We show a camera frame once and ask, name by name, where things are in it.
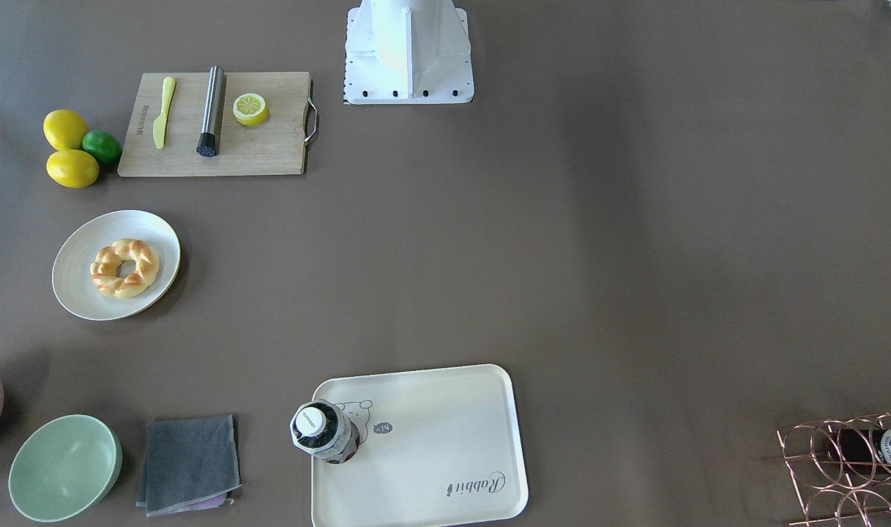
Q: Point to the yellow lemon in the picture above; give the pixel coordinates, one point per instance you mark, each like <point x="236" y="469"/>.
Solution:
<point x="64" y="129"/>
<point x="73" y="168"/>

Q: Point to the grey folded cloth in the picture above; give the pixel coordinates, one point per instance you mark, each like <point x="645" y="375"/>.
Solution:
<point x="189" y="465"/>

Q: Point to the bottle in wire rack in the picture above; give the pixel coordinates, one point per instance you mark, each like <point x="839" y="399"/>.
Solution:
<point x="865" y="452"/>

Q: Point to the copper wire bottle rack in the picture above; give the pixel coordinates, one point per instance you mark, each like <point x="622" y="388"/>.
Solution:
<point x="828" y="493"/>

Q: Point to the upper yellow lemon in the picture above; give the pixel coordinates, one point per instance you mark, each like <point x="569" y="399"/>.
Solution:
<point x="64" y="129"/>

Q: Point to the green lime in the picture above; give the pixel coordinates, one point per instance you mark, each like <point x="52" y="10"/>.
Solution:
<point x="102" y="146"/>

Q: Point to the yellow plastic knife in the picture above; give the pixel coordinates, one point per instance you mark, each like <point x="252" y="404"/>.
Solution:
<point x="160" y="123"/>

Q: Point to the white rectangular tray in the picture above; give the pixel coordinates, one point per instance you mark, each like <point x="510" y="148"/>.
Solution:
<point x="439" y="447"/>

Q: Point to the steel cylinder muddler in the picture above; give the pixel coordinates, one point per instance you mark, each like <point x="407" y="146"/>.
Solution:
<point x="209" y="139"/>

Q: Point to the half lemon slice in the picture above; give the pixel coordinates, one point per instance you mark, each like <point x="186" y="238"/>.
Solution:
<point x="250" y="109"/>

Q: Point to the dark sauce bottle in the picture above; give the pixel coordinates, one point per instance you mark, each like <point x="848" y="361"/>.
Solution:
<point x="322" y="430"/>

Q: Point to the lower yellow lemon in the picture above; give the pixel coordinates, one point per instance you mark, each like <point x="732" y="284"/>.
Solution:
<point x="73" y="168"/>

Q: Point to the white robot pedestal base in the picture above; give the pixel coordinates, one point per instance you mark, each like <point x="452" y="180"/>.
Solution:
<point x="407" y="52"/>

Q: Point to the braided ring donut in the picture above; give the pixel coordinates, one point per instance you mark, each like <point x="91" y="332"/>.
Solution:
<point x="105" y="269"/>

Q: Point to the wooden cutting board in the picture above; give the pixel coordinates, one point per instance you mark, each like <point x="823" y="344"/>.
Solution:
<point x="276" y="147"/>

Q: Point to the green bowl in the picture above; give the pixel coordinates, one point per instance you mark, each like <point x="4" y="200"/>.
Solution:
<point x="65" y="467"/>

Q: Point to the white round plate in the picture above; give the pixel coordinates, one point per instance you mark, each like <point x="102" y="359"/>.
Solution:
<point x="70" y="275"/>

